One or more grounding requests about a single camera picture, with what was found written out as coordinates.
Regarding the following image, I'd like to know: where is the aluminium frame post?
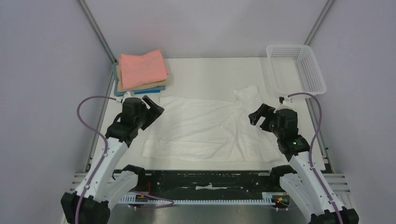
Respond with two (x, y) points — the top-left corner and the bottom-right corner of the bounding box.
(304, 0), (335, 45)
(77, 0), (117, 63)

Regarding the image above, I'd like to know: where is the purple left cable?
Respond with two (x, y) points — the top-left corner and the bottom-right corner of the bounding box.
(74, 96), (176, 224)

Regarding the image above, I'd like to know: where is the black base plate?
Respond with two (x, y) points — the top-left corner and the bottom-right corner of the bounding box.
(135, 170), (285, 200)

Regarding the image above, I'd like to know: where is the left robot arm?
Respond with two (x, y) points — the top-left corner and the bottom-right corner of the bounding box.
(61, 95), (164, 224)

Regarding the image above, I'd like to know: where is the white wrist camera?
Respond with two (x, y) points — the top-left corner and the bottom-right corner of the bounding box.
(116, 92), (134, 104)
(279, 95), (294, 108)

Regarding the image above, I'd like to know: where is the white plastic basket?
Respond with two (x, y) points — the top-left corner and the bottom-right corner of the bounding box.
(266, 44), (327, 96)

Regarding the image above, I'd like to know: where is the left aluminium frame post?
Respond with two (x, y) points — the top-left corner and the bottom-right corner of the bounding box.
(77, 0), (117, 63)

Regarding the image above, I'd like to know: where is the folded pink t shirt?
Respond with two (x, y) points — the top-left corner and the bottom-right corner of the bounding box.
(119, 49), (169, 90)

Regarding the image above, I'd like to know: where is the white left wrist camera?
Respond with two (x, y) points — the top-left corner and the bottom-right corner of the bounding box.
(116, 92), (134, 104)

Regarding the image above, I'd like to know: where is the white slotted cable duct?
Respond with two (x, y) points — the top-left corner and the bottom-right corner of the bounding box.
(118, 193), (276, 206)

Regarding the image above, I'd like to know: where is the folded grey-blue t shirt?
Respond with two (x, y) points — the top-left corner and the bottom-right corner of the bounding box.
(113, 63), (166, 95)

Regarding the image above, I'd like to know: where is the folded bright blue t shirt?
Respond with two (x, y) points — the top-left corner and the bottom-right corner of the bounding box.
(115, 90), (162, 97)

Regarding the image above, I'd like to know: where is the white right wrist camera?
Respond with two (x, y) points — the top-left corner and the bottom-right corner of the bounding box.
(279, 95), (294, 108)

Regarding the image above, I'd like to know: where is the right aluminium frame post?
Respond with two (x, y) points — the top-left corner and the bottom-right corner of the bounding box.
(304, 0), (335, 45)

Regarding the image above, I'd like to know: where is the folded tan t shirt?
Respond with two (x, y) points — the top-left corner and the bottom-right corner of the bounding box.
(116, 65), (168, 92)

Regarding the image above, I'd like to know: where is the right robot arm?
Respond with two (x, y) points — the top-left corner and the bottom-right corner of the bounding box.
(248, 104), (360, 224)

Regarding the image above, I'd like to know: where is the white t shirt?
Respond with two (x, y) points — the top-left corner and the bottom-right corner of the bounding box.
(142, 85), (282, 163)

